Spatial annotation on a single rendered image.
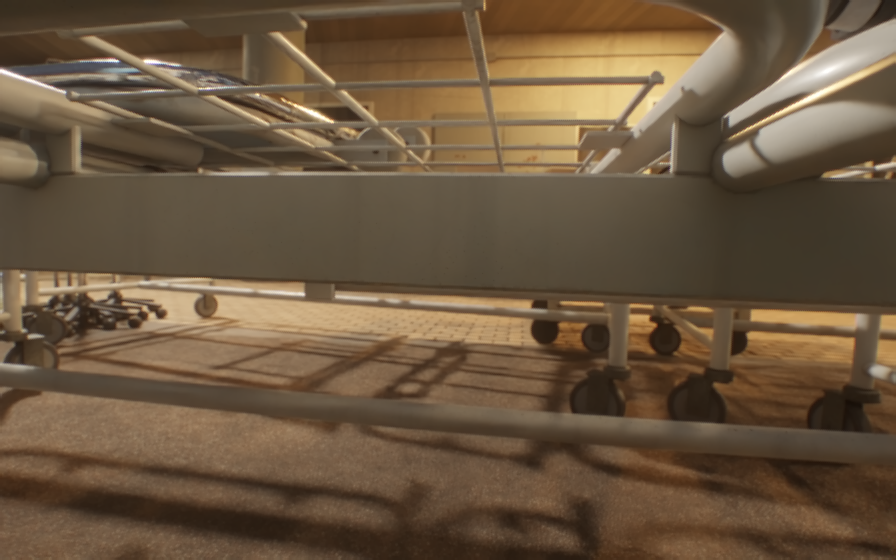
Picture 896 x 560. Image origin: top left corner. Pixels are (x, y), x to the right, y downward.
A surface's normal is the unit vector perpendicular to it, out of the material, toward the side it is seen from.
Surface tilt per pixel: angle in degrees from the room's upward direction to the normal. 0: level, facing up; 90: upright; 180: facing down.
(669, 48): 90
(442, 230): 90
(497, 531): 0
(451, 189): 90
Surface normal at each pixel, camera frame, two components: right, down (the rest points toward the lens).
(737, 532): 0.03, -1.00
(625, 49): -0.15, 0.07
